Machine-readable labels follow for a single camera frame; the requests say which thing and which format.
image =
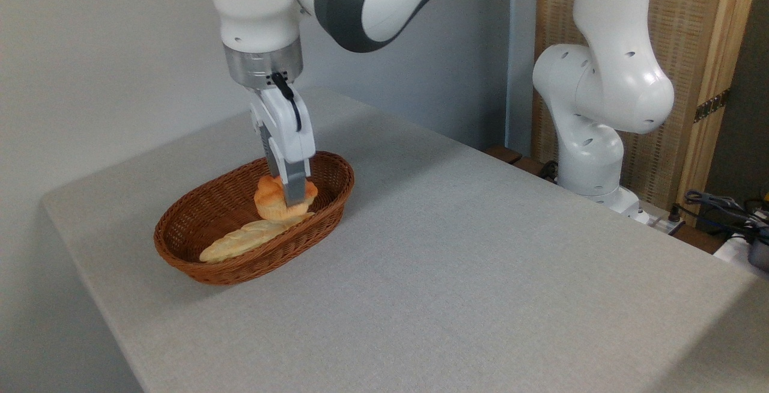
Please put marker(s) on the grey round container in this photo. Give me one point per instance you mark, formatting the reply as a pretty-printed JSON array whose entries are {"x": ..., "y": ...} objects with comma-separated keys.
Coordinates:
[{"x": 760, "y": 255}]

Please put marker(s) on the long pale bread loaf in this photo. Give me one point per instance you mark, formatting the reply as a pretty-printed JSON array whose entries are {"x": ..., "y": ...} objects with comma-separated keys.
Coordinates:
[{"x": 240, "y": 241}]

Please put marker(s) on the grey tablecloth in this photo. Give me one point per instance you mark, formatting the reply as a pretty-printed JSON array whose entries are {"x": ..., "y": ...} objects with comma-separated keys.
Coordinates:
[{"x": 480, "y": 273}]

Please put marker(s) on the brown wicker basket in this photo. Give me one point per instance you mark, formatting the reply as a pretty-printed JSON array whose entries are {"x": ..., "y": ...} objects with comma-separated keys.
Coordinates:
[{"x": 192, "y": 225}]

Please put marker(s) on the wooden woven screen panel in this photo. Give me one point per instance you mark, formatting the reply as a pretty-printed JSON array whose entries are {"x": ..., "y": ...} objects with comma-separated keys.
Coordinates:
[{"x": 679, "y": 20}]

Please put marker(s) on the round orange bread bun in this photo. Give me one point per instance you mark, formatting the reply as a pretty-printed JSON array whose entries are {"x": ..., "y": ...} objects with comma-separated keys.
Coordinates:
[{"x": 270, "y": 204}]

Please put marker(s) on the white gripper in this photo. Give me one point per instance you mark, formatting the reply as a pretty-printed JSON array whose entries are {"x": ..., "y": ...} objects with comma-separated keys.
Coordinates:
[{"x": 291, "y": 134}]

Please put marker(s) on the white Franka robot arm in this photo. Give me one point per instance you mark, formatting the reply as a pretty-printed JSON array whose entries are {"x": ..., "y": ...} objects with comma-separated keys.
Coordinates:
[{"x": 601, "y": 80}]

